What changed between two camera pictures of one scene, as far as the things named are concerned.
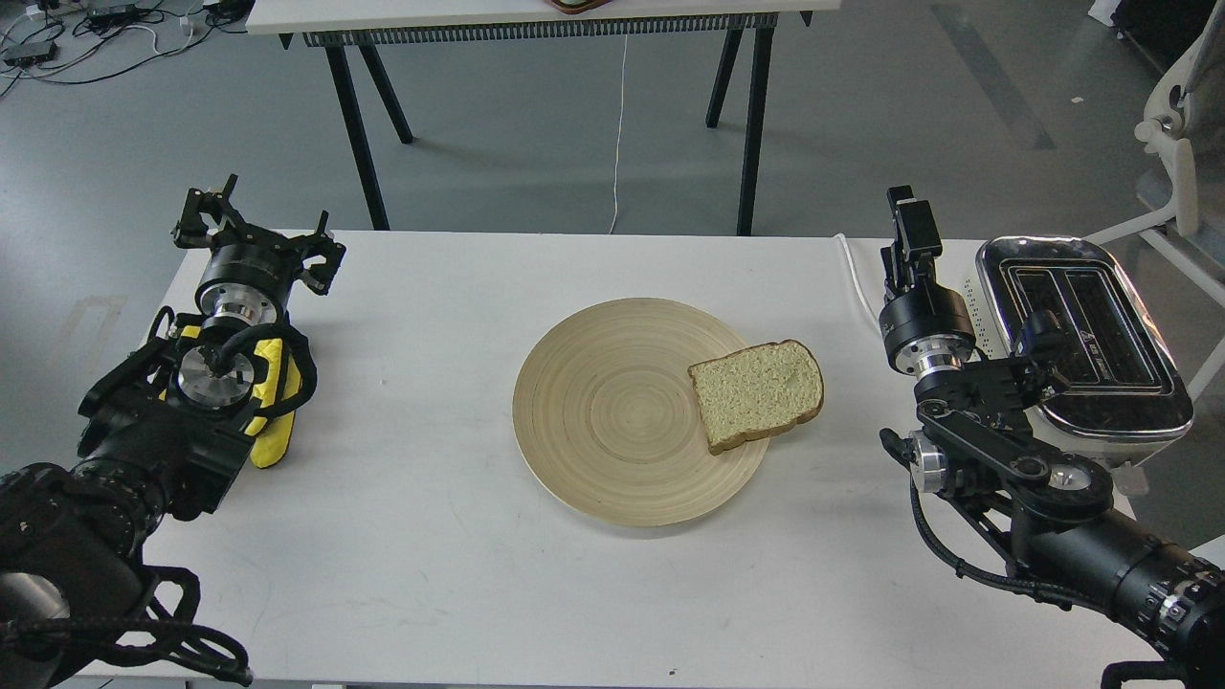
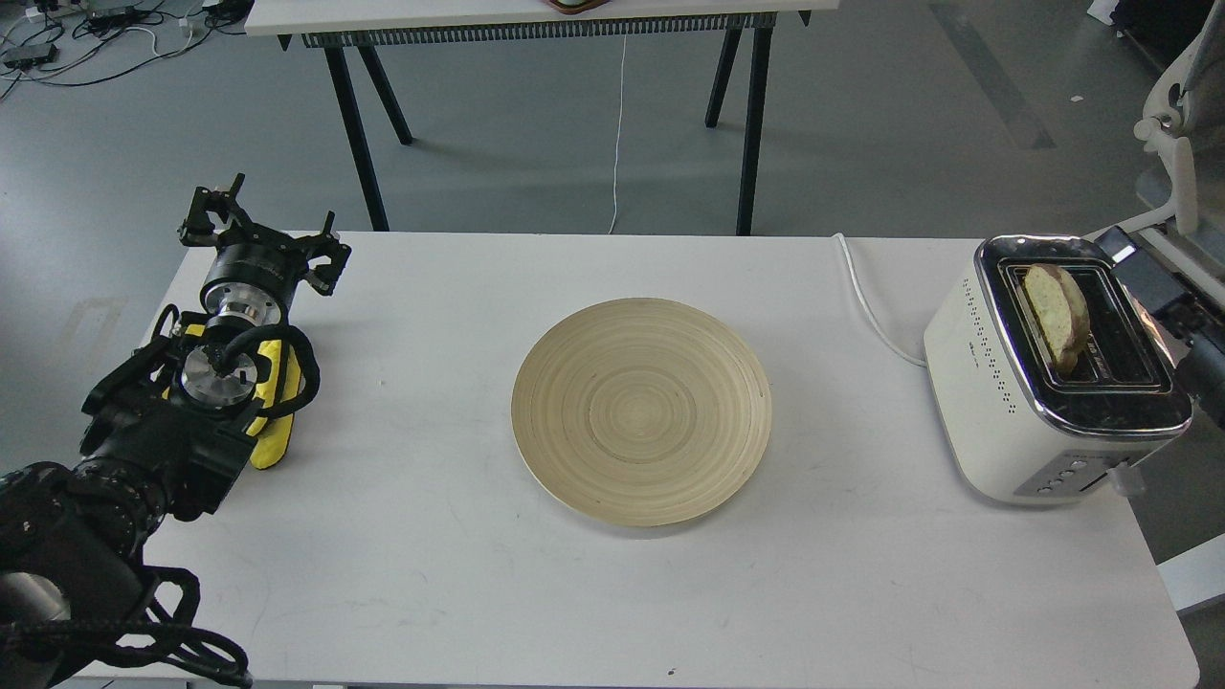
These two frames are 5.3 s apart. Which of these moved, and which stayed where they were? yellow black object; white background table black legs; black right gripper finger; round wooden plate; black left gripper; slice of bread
Moved: slice of bread; black right gripper finger
Stayed: white background table black legs; round wooden plate; black left gripper; yellow black object
